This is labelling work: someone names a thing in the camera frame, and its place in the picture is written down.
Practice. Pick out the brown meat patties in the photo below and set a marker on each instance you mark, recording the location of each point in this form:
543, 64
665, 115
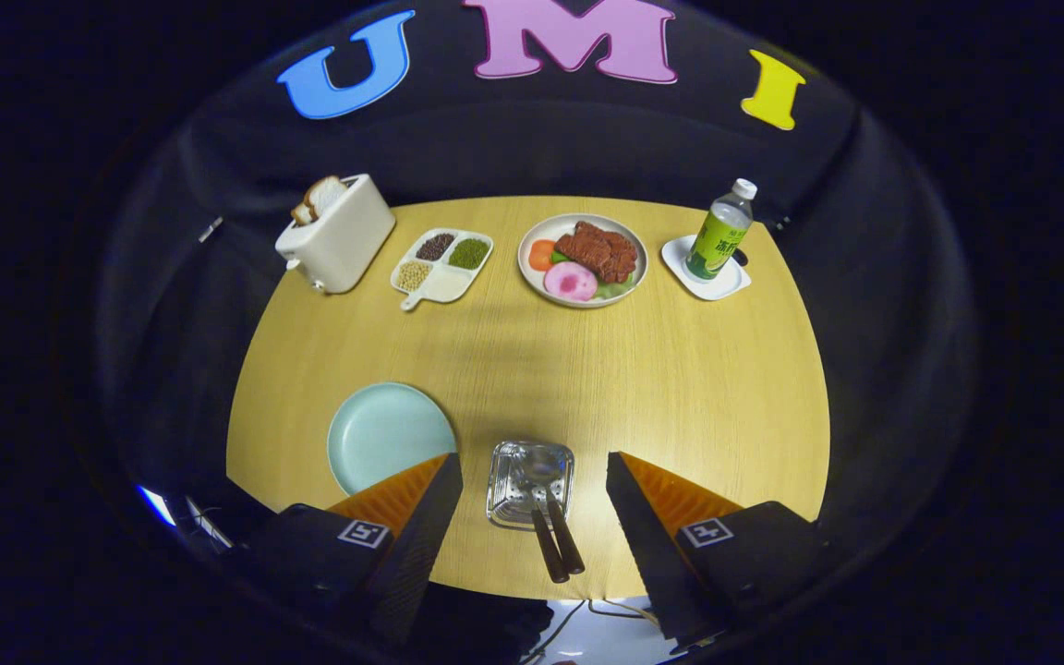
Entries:
598, 251

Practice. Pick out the large toast bread slice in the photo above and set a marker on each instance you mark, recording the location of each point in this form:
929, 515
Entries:
325, 196

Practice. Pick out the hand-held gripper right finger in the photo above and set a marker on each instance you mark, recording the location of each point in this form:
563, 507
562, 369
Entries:
652, 568

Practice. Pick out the white square dish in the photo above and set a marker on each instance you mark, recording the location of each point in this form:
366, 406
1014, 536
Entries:
721, 284

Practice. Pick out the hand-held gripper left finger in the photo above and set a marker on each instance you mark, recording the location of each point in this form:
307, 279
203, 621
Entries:
417, 554

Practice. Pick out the white toaster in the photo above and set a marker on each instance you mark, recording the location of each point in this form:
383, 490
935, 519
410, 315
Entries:
347, 240

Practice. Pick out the teal round plate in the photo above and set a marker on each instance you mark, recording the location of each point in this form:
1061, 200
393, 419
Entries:
384, 429

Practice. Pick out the small toast bread slice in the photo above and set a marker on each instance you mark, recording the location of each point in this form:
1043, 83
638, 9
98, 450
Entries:
302, 213

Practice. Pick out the pink ham slice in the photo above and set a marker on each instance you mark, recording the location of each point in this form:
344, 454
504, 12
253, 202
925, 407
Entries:
571, 282

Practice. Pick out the orange carrot slice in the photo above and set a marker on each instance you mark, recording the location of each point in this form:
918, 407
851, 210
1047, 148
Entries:
541, 255

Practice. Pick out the dark red beans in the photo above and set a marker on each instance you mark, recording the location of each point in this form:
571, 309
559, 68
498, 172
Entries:
435, 247

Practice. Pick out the green lettuce leaf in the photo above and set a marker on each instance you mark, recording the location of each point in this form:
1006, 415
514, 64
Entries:
613, 289

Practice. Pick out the white clip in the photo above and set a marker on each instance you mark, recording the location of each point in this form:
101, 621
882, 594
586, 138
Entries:
211, 229

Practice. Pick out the green label drink bottle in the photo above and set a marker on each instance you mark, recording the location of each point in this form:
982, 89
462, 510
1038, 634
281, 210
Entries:
719, 235

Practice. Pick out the green mung beans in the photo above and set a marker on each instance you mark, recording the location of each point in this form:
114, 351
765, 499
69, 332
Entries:
468, 253

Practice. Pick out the yellow soybeans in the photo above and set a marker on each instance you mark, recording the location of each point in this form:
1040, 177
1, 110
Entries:
413, 275

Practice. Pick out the white round food plate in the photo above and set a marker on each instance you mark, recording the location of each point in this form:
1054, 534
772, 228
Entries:
533, 280

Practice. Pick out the white divided tray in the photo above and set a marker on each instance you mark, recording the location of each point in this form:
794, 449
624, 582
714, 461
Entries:
447, 284

